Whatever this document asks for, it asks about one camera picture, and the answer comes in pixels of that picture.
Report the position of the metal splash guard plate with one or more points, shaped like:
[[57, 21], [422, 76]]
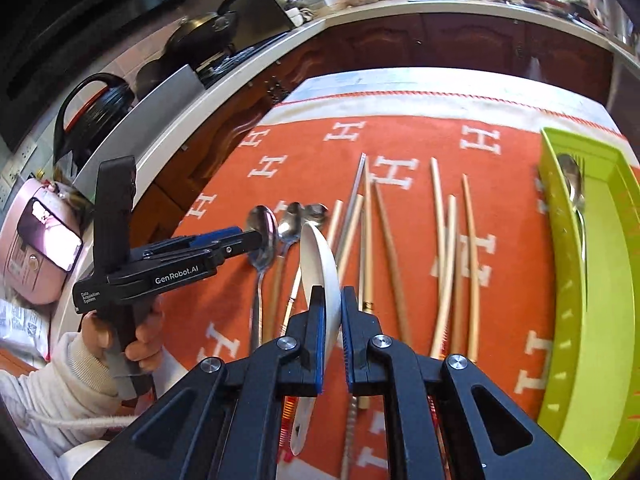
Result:
[[167, 92]]

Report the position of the green plastic utensil tray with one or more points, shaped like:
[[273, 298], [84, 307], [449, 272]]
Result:
[[607, 270]]

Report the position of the large metal spoon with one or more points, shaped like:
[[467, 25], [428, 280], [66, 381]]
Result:
[[262, 230]]

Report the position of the small metal spoon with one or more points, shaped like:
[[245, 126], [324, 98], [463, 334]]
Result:
[[316, 213]]

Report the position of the black cooking pot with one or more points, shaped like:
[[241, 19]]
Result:
[[150, 76]]

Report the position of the brown wooden kitchen cabinets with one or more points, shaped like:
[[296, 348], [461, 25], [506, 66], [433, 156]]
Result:
[[400, 42]]

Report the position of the pink rice cooker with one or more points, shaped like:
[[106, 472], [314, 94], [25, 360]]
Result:
[[30, 240]]

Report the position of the white kitchen countertop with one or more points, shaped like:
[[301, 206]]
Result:
[[210, 95]]

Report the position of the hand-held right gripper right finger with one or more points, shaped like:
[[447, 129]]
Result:
[[350, 345]]

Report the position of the person's left forearm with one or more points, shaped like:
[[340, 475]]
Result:
[[55, 390]]

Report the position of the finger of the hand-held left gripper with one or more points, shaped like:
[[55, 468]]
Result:
[[245, 247], [215, 237]]

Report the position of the cream chopstick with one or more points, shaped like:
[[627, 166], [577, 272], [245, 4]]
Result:
[[352, 225]]

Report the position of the black range hood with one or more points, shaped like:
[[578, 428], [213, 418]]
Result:
[[65, 35]]

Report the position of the golden chopstick with black bands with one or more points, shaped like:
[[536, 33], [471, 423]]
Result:
[[368, 240]]

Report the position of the orange letter print blanket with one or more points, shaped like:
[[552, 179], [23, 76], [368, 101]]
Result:
[[450, 130]]

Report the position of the gas stove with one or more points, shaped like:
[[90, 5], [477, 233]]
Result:
[[235, 60]]

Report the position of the white hanging bag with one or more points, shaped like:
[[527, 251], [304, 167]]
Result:
[[536, 69]]

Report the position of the person's left hand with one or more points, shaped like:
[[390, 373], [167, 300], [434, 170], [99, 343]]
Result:
[[147, 340]]

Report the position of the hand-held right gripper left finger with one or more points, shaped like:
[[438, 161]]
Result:
[[318, 345]]

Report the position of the printed plastic bag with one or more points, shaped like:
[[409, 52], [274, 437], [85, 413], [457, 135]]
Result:
[[20, 327]]

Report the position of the black frying pan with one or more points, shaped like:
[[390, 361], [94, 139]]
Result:
[[200, 35]]

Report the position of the white ceramic spoon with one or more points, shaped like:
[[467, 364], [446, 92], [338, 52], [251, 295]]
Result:
[[320, 265]]

